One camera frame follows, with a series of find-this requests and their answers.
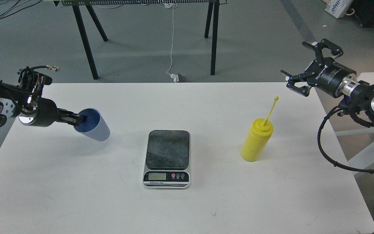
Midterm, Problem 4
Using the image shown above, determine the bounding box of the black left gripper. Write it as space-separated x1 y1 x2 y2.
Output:
18 98 85 127

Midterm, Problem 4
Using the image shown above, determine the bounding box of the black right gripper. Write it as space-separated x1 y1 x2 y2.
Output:
280 39 358 98

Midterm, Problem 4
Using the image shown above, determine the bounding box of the blue plastic cup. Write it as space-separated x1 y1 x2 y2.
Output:
74 108 110 142

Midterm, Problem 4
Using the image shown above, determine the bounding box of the white power adapter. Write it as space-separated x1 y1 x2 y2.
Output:
170 73 187 83

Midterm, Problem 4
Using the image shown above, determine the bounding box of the white hanging cable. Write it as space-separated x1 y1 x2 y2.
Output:
165 3 178 77

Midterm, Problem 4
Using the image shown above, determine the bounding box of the digital kitchen scale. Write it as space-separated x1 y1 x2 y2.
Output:
142 129 191 189

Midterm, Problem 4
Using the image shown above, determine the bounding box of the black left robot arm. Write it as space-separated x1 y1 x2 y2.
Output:
0 65 88 127

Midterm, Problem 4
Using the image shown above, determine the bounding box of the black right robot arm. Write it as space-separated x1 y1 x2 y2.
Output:
281 38 374 174

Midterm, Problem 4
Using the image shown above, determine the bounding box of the yellow squeeze bottle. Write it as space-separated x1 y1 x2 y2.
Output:
240 96 279 162

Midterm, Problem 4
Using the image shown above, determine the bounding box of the black trestle table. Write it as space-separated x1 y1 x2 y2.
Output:
44 0 227 81

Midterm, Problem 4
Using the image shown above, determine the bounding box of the white cardboard box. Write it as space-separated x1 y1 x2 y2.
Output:
325 0 353 19

